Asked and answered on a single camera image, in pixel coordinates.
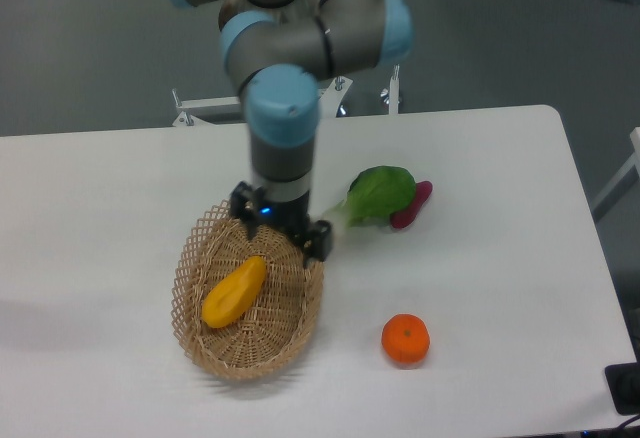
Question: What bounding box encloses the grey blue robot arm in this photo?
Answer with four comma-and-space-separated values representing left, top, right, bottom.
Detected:
172, 0, 413, 262

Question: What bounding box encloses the white metal base frame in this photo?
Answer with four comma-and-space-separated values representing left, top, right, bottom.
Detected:
172, 64, 403, 127

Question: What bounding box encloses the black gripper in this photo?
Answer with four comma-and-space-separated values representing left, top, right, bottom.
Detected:
229, 181, 333, 267

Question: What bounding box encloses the red purple sweet potato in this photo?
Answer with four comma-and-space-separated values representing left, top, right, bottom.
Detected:
389, 181, 433, 230

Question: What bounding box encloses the white furniture at right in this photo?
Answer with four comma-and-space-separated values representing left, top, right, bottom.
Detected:
591, 127, 639, 223

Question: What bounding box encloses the woven wicker basket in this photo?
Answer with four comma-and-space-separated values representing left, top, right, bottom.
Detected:
171, 201, 324, 380

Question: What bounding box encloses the orange tangerine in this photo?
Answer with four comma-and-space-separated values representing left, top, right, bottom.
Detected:
381, 314, 431, 365

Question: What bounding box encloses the green bok choy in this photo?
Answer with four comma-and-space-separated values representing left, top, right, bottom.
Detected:
322, 165, 417, 236

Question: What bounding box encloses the yellow mango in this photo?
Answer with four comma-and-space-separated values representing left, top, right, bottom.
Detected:
201, 256, 267, 329

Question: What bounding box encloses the black device at edge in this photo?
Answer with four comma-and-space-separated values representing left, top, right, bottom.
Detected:
604, 362, 639, 416

